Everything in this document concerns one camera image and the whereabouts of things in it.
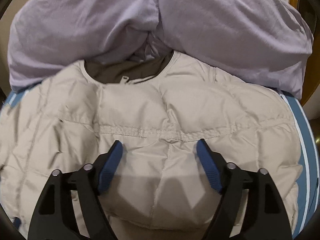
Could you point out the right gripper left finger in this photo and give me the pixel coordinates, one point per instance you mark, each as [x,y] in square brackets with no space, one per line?
[69,206]

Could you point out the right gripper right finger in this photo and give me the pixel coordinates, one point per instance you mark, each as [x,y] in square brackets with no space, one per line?
[265,214]

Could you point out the beige puffer jacket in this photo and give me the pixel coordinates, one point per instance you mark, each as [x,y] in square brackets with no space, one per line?
[160,119]

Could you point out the blue white striped bedsheet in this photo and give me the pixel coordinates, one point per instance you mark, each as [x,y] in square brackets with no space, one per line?
[303,159]

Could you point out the lavender pillow right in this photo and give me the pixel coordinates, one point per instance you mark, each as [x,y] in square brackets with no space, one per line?
[265,42]

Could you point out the lavender pillow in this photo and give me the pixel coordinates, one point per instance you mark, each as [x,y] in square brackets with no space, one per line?
[265,42]
[47,35]

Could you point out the lavender pillow left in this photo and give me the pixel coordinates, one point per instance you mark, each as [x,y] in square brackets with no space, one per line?
[47,35]

